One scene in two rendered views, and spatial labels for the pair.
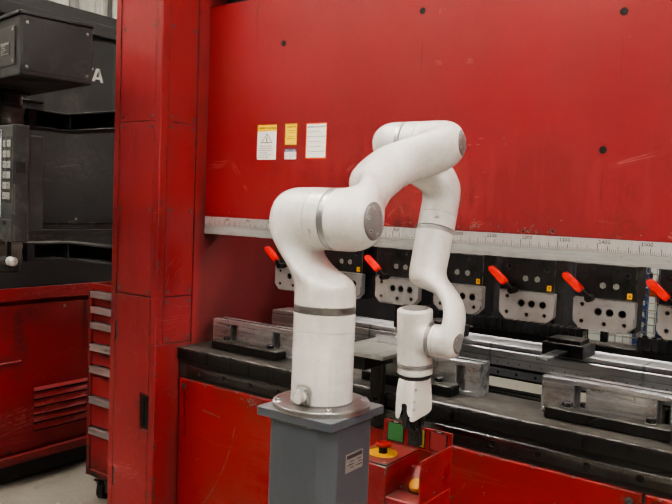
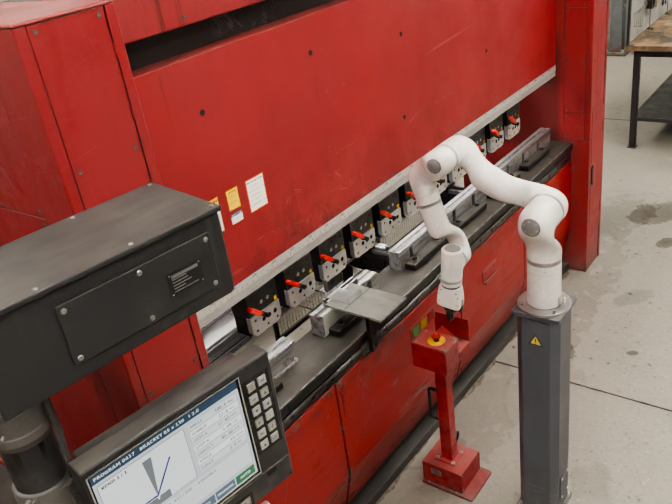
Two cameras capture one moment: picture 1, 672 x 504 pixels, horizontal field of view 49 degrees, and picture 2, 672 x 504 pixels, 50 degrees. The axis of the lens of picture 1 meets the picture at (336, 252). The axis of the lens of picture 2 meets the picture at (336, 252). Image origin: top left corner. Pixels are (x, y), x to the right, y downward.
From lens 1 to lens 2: 3.19 m
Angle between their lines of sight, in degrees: 85
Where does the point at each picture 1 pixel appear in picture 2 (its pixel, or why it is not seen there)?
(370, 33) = (278, 80)
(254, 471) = (309, 469)
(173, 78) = not seen: hidden behind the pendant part
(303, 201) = (556, 209)
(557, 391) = (404, 256)
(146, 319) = not seen: hidden behind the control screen
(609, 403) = (419, 244)
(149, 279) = not seen: hidden behind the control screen
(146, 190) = (184, 345)
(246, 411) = (293, 439)
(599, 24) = (393, 43)
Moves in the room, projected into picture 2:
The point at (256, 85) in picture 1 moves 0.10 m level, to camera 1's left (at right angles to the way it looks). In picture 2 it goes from (183, 168) to (176, 181)
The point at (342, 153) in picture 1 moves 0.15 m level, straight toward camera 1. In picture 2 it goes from (279, 191) to (323, 186)
